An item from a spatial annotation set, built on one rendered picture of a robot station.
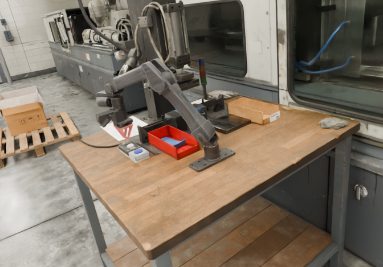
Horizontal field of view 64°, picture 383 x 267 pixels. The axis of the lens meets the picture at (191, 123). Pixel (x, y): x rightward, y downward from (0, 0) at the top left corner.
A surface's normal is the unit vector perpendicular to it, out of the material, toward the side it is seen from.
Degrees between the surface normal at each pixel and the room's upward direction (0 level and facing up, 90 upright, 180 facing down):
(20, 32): 90
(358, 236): 90
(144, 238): 0
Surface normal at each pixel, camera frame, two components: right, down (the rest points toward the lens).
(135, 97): 0.54, 0.25
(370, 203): -0.83, 0.30
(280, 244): -0.13, -0.92
